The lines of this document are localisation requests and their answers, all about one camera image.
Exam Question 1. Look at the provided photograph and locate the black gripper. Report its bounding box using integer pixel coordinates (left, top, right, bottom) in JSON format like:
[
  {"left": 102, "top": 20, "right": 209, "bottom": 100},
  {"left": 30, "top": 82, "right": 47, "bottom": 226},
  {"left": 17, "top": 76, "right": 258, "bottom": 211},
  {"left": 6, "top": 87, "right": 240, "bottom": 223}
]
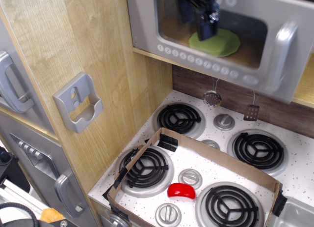
[{"left": 177, "top": 0, "right": 220, "bottom": 41}]

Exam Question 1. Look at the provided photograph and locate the silver microwave door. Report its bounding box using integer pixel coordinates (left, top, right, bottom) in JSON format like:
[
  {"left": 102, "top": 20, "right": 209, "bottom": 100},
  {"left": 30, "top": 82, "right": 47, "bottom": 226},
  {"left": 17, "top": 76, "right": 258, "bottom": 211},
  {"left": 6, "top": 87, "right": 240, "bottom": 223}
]
[{"left": 127, "top": 0, "right": 314, "bottom": 103}]

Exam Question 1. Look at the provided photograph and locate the green plate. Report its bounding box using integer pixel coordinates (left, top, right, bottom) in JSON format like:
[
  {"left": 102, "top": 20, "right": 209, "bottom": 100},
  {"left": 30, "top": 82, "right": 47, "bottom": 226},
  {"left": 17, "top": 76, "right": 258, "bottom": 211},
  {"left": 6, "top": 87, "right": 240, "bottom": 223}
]
[{"left": 188, "top": 28, "right": 241, "bottom": 57}]

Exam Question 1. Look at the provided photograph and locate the round metal strainer spoon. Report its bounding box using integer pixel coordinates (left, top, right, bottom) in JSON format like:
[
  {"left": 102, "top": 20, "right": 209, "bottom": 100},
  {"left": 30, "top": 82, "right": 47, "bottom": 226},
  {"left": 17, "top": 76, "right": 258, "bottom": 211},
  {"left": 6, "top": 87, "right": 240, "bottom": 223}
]
[{"left": 203, "top": 78, "right": 222, "bottom": 108}]

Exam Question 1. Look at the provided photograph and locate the back left stove burner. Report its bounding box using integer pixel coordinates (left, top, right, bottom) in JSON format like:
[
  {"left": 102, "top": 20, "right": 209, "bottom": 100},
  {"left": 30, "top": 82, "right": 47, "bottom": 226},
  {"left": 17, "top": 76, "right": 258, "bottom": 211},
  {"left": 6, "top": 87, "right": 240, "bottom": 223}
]
[{"left": 153, "top": 103, "right": 206, "bottom": 139}]

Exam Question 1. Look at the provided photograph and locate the stove burner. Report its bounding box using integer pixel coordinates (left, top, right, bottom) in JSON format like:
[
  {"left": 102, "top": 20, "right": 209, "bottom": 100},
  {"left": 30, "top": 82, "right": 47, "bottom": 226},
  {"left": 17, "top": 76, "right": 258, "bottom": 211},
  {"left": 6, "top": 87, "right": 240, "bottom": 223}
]
[
  {"left": 194, "top": 182, "right": 264, "bottom": 227},
  {"left": 121, "top": 146, "right": 175, "bottom": 198},
  {"left": 227, "top": 129, "right": 288, "bottom": 177},
  {"left": 153, "top": 103, "right": 206, "bottom": 139}
]

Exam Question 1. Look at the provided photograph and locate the back silver stove knob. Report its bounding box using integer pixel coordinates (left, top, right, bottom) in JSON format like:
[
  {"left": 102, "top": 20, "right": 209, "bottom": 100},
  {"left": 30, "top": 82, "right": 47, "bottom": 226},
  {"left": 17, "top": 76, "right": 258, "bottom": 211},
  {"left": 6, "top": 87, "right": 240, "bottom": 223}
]
[{"left": 213, "top": 114, "right": 236, "bottom": 131}]

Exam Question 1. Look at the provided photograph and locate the small metal spatula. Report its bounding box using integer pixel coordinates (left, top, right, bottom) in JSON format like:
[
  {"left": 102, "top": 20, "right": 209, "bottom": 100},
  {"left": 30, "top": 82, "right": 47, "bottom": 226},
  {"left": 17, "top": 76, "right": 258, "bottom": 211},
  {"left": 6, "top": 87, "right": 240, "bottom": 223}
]
[{"left": 243, "top": 91, "right": 260, "bottom": 121}]

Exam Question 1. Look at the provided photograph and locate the hidden silver stove knob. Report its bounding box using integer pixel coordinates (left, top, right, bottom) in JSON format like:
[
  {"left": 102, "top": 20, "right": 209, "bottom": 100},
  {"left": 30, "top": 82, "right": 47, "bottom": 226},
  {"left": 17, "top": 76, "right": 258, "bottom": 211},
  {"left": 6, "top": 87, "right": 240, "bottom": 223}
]
[{"left": 202, "top": 140, "right": 220, "bottom": 150}]

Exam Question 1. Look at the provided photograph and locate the back right stove burner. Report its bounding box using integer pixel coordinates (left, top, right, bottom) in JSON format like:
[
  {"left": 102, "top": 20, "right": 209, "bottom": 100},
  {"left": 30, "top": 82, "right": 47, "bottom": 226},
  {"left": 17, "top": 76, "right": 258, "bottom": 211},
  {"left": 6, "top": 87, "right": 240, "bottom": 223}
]
[{"left": 227, "top": 129, "right": 288, "bottom": 177}]

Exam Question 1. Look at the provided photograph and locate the grey plastic phone holder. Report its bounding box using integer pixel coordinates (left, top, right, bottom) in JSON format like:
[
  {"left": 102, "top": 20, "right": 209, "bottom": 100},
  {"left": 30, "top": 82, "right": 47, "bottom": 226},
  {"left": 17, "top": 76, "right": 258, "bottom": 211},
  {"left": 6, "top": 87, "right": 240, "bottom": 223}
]
[{"left": 53, "top": 72, "right": 104, "bottom": 134}]

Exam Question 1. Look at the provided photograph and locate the middle silver stove knob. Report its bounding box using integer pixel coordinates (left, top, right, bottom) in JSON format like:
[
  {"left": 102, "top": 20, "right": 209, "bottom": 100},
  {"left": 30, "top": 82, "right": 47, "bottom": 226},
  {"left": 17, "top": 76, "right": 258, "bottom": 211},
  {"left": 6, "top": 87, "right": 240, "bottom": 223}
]
[{"left": 178, "top": 169, "right": 203, "bottom": 190}]

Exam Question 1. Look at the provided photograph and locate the front left stove burner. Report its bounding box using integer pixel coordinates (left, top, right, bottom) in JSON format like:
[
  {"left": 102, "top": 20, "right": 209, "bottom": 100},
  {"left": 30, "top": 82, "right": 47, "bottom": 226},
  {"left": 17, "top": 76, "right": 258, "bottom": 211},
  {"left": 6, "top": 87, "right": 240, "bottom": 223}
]
[{"left": 121, "top": 146, "right": 175, "bottom": 198}]

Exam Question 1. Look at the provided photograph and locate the red plastic object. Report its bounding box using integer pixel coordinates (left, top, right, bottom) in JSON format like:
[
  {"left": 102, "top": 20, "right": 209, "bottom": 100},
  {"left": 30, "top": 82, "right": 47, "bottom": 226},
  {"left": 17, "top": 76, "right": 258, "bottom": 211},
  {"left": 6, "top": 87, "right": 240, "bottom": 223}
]
[{"left": 167, "top": 183, "right": 196, "bottom": 199}]

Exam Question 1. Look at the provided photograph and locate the front right stove burner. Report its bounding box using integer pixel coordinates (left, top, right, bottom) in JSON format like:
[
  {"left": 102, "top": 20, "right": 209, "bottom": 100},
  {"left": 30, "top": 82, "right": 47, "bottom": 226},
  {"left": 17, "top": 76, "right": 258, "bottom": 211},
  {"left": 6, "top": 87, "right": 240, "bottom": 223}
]
[{"left": 194, "top": 182, "right": 264, "bottom": 227}]

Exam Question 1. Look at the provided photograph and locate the front silver stove knob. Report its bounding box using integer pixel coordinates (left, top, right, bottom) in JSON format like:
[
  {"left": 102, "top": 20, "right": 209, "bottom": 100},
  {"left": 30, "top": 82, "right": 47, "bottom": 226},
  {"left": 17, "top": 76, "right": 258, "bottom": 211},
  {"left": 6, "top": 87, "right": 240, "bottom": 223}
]
[{"left": 155, "top": 203, "right": 182, "bottom": 227}]

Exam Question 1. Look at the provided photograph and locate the silver ice dispenser panel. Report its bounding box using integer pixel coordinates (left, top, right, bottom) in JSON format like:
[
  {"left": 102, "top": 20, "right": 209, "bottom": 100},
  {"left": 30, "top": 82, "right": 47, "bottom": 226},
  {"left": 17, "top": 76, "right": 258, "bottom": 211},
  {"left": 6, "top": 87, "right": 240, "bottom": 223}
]
[{"left": 10, "top": 133, "right": 59, "bottom": 180}]

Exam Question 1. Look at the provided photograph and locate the silver sink basin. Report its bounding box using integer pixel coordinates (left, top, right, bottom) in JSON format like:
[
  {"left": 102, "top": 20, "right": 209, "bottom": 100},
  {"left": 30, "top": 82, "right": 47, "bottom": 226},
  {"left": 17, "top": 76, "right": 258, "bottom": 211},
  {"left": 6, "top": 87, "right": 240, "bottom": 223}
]
[{"left": 267, "top": 197, "right": 314, "bottom": 227}]

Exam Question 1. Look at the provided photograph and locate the silver oven knob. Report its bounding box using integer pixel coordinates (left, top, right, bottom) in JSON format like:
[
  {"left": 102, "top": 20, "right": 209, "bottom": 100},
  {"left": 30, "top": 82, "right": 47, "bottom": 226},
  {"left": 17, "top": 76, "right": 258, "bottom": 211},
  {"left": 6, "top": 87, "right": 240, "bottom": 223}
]
[{"left": 109, "top": 214, "right": 130, "bottom": 227}]

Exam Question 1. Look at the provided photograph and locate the upper silver fridge handle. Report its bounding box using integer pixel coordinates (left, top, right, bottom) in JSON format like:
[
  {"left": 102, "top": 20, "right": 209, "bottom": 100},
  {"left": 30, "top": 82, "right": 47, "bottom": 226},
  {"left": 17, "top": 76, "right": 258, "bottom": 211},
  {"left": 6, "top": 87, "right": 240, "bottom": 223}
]
[{"left": 0, "top": 51, "right": 34, "bottom": 114}]

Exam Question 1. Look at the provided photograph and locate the silver fridge handle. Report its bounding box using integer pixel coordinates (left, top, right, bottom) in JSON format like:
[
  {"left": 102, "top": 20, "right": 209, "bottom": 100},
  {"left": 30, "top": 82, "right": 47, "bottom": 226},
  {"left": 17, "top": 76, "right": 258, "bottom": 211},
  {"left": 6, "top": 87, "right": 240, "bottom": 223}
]
[
  {"left": 0, "top": 51, "right": 34, "bottom": 114},
  {"left": 54, "top": 174, "right": 83, "bottom": 218}
]

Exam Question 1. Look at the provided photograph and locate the cardboard frame barrier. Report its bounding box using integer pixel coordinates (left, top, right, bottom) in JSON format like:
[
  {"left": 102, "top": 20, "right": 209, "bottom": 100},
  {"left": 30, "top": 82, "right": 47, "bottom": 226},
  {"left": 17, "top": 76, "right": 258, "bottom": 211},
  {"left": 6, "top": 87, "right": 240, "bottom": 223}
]
[{"left": 103, "top": 128, "right": 286, "bottom": 227}]

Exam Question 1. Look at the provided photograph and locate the lower silver fridge handle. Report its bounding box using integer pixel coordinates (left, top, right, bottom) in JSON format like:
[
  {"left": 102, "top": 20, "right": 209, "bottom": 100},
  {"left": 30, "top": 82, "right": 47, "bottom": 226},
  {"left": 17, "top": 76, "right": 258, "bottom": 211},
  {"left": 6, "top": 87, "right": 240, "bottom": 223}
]
[{"left": 54, "top": 174, "right": 83, "bottom": 218}]

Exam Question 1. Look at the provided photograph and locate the black braided cable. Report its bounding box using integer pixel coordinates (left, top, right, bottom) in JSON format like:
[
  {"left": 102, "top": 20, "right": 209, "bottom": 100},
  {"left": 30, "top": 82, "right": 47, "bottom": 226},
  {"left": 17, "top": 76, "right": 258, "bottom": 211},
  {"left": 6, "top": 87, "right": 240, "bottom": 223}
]
[{"left": 0, "top": 202, "right": 40, "bottom": 227}]

